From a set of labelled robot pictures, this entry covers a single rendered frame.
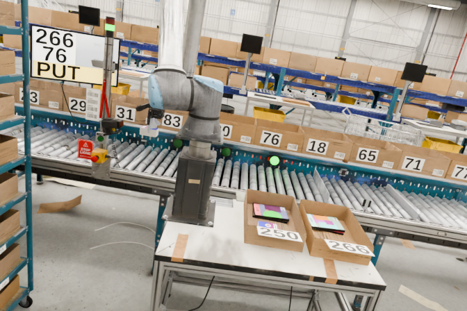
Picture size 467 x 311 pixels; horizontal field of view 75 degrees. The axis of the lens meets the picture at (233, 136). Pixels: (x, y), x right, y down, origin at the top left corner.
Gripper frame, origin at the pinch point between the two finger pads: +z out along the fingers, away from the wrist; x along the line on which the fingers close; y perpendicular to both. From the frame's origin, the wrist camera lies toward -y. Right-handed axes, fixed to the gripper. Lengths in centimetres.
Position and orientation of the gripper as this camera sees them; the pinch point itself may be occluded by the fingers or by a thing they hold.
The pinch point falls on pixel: (149, 129)
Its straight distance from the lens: 194.4
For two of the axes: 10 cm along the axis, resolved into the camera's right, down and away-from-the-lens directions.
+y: 9.8, 1.8, 0.0
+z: -1.7, 9.5, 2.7
